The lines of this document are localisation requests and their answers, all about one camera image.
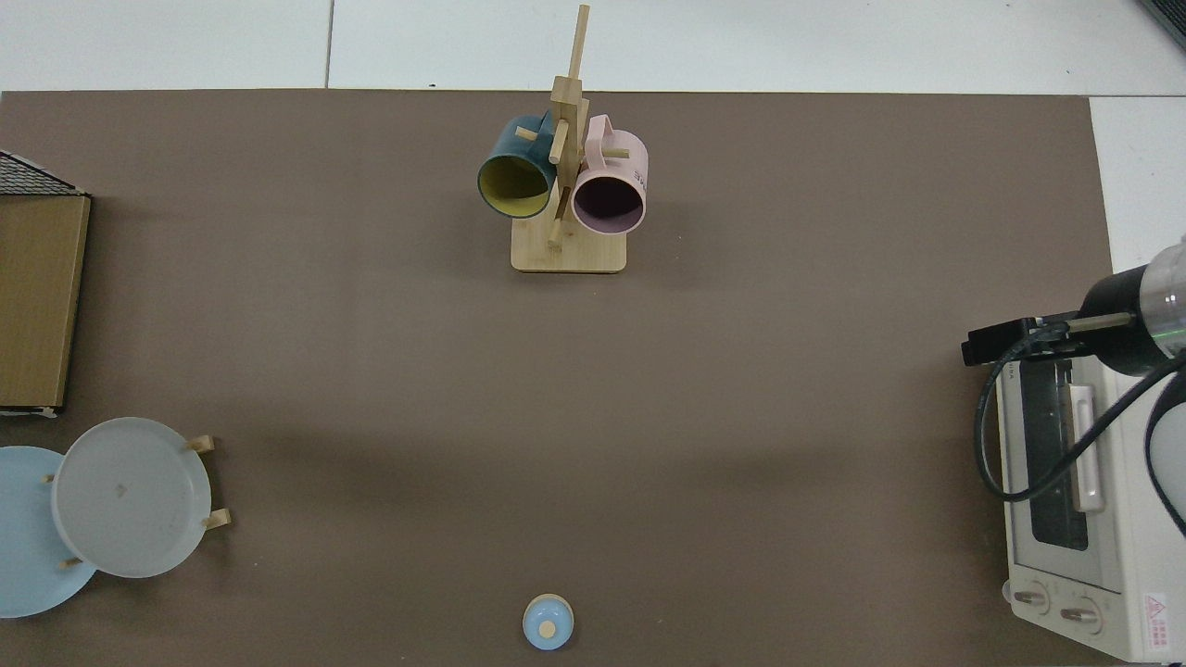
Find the pale toaster oven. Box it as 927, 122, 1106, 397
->
996, 357, 1186, 663

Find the dark grey panel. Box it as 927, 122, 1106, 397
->
1140, 0, 1186, 49

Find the pink mug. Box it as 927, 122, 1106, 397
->
571, 115, 649, 234

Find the wooden cup stand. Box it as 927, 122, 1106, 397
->
511, 5, 628, 274

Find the brown table cloth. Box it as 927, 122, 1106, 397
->
0, 90, 1113, 667

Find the teal mug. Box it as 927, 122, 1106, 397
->
477, 111, 557, 220

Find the small blue round bell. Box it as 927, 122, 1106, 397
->
523, 594, 575, 651

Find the wooden plate rack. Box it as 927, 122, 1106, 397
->
42, 434, 233, 568

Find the grey plate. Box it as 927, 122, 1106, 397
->
51, 417, 212, 579

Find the light blue plate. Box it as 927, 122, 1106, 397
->
0, 446, 98, 619

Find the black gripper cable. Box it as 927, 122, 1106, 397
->
973, 320, 1186, 506

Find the wire basket with wooden floor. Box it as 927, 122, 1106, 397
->
0, 150, 92, 415

